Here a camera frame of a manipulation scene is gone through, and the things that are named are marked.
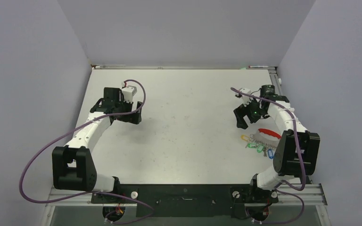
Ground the aluminium back rail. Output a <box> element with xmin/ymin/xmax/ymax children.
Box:
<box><xmin>91</xmin><ymin>65</ymin><xmax>277</xmax><ymax>71</ymax></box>

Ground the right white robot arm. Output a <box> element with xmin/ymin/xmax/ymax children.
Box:
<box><xmin>231</xmin><ymin>85</ymin><xmax>321</xmax><ymax>202</ymax></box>

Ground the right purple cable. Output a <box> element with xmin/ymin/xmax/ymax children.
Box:
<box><xmin>230</xmin><ymin>87</ymin><xmax>307</xmax><ymax>225</ymax></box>

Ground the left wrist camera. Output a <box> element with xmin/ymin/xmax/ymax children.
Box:
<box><xmin>121</xmin><ymin>86</ymin><xmax>137</xmax><ymax>103</ymax></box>

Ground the yellow key tag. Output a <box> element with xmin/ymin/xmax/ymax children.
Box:
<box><xmin>241</xmin><ymin>135</ymin><xmax>251</xmax><ymax>142</ymax></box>

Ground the purple cable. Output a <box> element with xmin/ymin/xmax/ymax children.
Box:
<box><xmin>19</xmin><ymin>79</ymin><xmax>155</xmax><ymax>225</ymax></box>
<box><xmin>230</xmin><ymin>87</ymin><xmax>307</xmax><ymax>225</ymax></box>

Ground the aluminium rail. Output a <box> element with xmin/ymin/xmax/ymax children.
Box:
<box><xmin>91</xmin><ymin>65</ymin><xmax>277</xmax><ymax>71</ymax></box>
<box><xmin>45</xmin><ymin>184</ymin><xmax>328</xmax><ymax>207</ymax></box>
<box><xmin>268</xmin><ymin>70</ymin><xmax>283</xmax><ymax>95</ymax></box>

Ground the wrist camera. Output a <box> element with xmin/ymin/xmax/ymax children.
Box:
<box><xmin>236</xmin><ymin>88</ymin><xmax>252</xmax><ymax>106</ymax></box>
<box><xmin>121</xmin><ymin>86</ymin><xmax>137</xmax><ymax>103</ymax></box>

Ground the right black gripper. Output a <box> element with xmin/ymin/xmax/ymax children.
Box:
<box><xmin>234</xmin><ymin>96</ymin><xmax>265</xmax><ymax>129</ymax></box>

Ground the aluminium right rail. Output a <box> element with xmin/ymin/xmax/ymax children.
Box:
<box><xmin>268</xmin><ymin>70</ymin><xmax>283</xmax><ymax>95</ymax></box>

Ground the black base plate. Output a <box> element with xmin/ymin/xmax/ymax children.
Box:
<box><xmin>91</xmin><ymin>184</ymin><xmax>279</xmax><ymax>219</ymax></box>

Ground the blue key tag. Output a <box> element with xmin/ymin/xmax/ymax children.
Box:
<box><xmin>267</xmin><ymin>149</ymin><xmax>274</xmax><ymax>159</ymax></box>

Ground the red-handled metal key holder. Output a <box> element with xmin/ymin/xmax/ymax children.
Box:
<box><xmin>250</xmin><ymin>128</ymin><xmax>281</xmax><ymax>149</ymax></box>

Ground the aluminium front rail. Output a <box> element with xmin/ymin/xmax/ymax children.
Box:
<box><xmin>45</xmin><ymin>184</ymin><xmax>328</xmax><ymax>207</ymax></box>

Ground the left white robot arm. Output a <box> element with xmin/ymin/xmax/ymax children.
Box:
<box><xmin>52</xmin><ymin>86</ymin><xmax>142</xmax><ymax>202</ymax></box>

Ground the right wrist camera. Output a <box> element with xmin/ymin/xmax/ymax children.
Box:
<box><xmin>236</xmin><ymin>88</ymin><xmax>252</xmax><ymax>106</ymax></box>

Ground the green key tag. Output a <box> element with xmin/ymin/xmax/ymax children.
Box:
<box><xmin>245</xmin><ymin>143</ymin><xmax>257</xmax><ymax>148</ymax></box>
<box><xmin>256</xmin><ymin>145</ymin><xmax>265</xmax><ymax>153</ymax></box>

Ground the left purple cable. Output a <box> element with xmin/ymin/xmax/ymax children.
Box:
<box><xmin>19</xmin><ymin>79</ymin><xmax>155</xmax><ymax>225</ymax></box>

